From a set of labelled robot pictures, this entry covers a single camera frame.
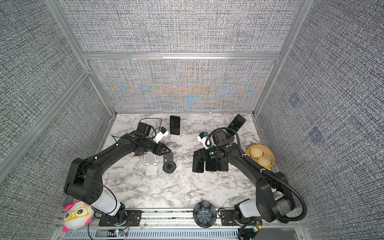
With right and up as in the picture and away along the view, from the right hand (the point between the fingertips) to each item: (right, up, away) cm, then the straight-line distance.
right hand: (198, 154), depth 84 cm
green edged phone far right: (+26, +18, +13) cm, 35 cm away
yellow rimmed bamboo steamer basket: (+40, -2, +8) cm, 41 cm away
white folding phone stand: (-27, -6, +4) cm, 28 cm away
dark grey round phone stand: (-17, -9, +8) cm, 21 cm away
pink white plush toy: (-56, -25, -15) cm, 63 cm away
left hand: (-17, +2, +1) cm, 17 cm away
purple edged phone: (-14, +18, +14) cm, 27 cm away
